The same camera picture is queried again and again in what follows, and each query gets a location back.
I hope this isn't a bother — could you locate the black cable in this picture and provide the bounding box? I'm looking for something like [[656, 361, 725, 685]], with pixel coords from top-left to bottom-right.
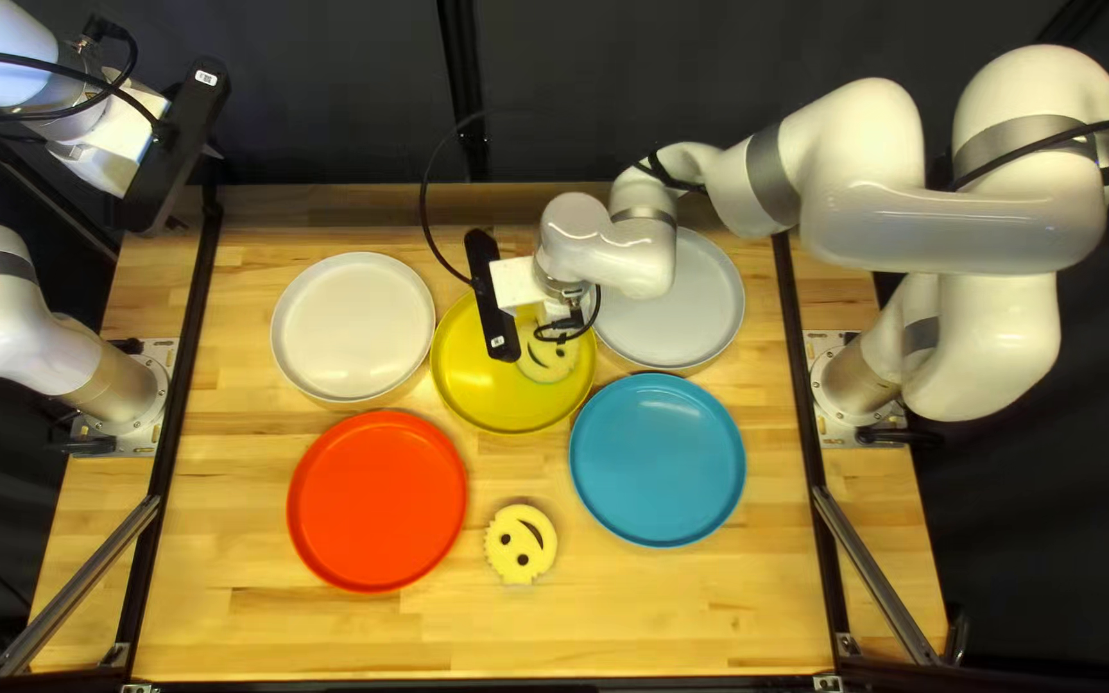
[[0, 14, 180, 148], [418, 108, 605, 347]]

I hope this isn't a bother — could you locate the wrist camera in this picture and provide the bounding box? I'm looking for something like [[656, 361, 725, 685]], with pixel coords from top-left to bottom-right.
[[464, 228, 523, 363], [116, 56, 232, 236]]

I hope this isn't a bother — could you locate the black frame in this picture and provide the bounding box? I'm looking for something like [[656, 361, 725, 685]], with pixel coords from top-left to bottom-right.
[[0, 0, 972, 693]]

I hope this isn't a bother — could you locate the yellow smiling face sponge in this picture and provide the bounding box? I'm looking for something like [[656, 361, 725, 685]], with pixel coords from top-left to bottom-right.
[[483, 504, 560, 586], [514, 322, 581, 386]]

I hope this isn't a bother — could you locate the yellow round plate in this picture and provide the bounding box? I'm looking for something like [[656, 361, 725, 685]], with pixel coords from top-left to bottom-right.
[[430, 289, 600, 435]]

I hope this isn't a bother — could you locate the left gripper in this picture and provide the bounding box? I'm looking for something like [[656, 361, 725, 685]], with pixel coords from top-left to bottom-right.
[[46, 72, 173, 200]]

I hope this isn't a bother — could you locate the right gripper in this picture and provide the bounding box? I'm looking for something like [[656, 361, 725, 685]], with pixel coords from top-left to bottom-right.
[[489, 254, 587, 327]]

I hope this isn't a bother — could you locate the light grey round plate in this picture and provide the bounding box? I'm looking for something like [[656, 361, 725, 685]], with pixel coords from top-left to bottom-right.
[[270, 252, 438, 406]]

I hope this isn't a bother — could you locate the orange round plate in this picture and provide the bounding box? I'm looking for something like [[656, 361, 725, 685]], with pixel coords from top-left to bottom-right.
[[287, 411, 470, 594]]

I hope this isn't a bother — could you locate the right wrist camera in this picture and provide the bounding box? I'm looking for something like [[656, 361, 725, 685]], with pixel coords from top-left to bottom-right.
[[464, 228, 523, 363]]

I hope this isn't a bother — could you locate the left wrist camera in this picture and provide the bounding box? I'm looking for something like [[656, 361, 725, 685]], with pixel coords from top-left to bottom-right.
[[116, 56, 232, 236]]

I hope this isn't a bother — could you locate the teal round plate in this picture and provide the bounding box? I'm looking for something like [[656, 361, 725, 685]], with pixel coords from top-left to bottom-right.
[[569, 373, 748, 549]]

